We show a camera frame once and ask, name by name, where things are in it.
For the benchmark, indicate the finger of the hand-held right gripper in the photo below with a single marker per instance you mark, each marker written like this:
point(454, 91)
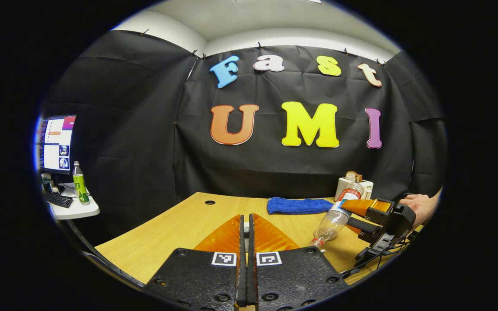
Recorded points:
point(361, 206)
point(363, 228)

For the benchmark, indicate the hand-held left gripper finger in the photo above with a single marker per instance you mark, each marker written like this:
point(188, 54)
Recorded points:
point(251, 268)
point(242, 268)

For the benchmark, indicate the clear plastic water bottle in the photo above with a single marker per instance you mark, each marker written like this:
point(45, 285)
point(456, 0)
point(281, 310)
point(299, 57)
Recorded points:
point(335, 218)

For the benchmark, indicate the white teacup lid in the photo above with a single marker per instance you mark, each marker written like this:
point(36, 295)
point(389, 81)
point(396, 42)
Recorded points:
point(246, 227)

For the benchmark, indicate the green drink bottle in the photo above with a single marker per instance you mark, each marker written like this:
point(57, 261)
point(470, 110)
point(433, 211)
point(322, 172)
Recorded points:
point(81, 185)

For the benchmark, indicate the white toaster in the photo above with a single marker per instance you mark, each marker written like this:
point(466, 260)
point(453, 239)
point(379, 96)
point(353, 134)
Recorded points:
point(339, 186)

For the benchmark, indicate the large bread slice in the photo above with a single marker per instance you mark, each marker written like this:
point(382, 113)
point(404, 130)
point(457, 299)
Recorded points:
point(351, 176)

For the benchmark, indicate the blue towel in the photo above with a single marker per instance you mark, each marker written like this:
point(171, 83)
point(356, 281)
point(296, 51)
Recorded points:
point(298, 206)

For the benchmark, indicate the white side table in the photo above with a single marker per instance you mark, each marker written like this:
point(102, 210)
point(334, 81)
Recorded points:
point(78, 211)

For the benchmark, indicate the black backdrop cloth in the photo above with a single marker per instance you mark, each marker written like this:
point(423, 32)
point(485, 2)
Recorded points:
point(136, 129)

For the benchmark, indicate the black keyboard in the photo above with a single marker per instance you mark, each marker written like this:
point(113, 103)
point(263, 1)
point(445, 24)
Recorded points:
point(59, 200)

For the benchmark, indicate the computer monitor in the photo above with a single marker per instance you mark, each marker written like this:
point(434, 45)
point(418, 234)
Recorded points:
point(56, 144)

